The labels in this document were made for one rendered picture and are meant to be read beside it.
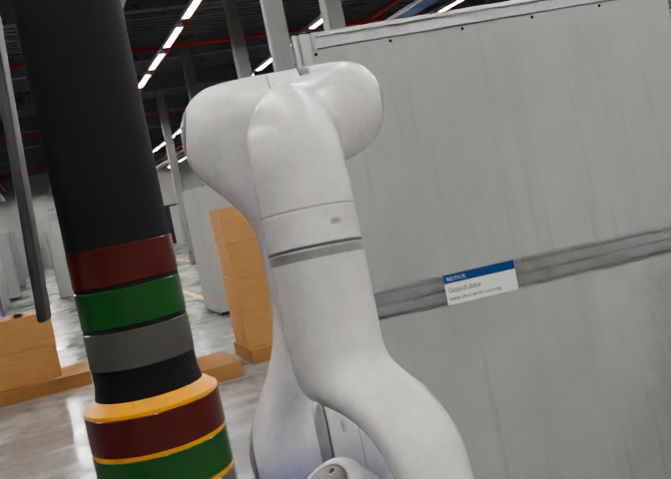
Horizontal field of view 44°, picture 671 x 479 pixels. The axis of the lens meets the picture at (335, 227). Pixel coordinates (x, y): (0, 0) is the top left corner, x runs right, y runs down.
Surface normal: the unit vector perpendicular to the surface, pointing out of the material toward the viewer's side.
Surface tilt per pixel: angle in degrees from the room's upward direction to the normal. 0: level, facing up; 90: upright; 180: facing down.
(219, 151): 97
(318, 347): 84
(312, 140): 80
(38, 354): 90
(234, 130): 96
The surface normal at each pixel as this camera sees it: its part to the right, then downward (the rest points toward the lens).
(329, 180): 0.51, -0.16
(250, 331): 0.33, -0.02
